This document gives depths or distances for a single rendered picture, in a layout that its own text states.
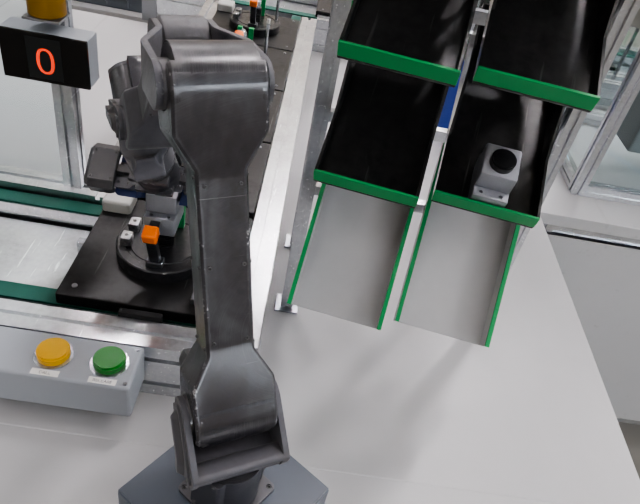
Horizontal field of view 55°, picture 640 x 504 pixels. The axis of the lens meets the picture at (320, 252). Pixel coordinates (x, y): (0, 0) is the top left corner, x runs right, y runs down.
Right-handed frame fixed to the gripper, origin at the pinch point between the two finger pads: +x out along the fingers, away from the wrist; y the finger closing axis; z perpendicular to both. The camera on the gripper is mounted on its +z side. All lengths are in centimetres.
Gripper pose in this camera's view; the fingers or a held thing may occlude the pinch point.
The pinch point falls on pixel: (165, 188)
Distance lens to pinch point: 89.6
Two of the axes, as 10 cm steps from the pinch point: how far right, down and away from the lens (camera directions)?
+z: 1.4, -9.6, 2.3
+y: -9.9, -1.6, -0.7
